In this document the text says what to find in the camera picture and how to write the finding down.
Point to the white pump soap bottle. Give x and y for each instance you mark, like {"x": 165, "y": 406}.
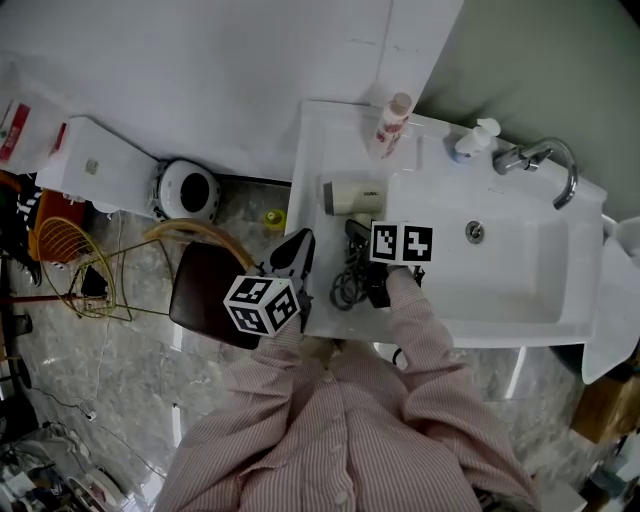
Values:
{"x": 472, "y": 140}

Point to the round white appliance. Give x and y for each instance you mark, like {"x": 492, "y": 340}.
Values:
{"x": 187, "y": 191}

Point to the pink floral bottle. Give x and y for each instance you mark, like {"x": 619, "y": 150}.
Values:
{"x": 391, "y": 127}

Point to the person's left forearm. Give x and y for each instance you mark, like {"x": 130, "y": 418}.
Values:
{"x": 280, "y": 350}

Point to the metal sink drain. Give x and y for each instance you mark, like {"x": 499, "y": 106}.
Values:
{"x": 475, "y": 231}

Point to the white rectangular box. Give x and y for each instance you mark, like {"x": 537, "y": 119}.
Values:
{"x": 95, "y": 165}

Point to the person's striped shirt torso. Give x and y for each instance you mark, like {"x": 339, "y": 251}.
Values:
{"x": 345, "y": 440}

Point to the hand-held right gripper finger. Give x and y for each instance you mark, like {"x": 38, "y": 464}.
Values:
{"x": 358, "y": 234}

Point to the red and white package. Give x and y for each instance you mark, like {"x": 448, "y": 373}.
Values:
{"x": 14, "y": 132}

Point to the cream hair dryer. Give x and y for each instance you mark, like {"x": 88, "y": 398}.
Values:
{"x": 356, "y": 196}

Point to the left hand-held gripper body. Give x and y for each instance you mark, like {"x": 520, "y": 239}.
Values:
{"x": 261, "y": 306}

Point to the chrome faucet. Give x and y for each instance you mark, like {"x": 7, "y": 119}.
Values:
{"x": 537, "y": 156}

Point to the brown seat wooden chair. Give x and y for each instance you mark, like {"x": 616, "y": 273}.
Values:
{"x": 205, "y": 290}

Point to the small yellow cup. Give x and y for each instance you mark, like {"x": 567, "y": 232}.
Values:
{"x": 275, "y": 220}

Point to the white floor power strip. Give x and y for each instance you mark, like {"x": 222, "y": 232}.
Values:
{"x": 90, "y": 415}

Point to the white sink counter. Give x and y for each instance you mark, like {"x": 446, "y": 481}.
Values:
{"x": 505, "y": 280}

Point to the orange stool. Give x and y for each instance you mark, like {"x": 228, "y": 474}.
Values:
{"x": 52, "y": 210}

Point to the person's right forearm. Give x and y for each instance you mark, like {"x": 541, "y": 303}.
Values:
{"x": 417, "y": 320}

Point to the brown wooden box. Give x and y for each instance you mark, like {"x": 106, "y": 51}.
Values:
{"x": 607, "y": 407}

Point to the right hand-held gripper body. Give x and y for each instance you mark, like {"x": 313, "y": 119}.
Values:
{"x": 401, "y": 243}

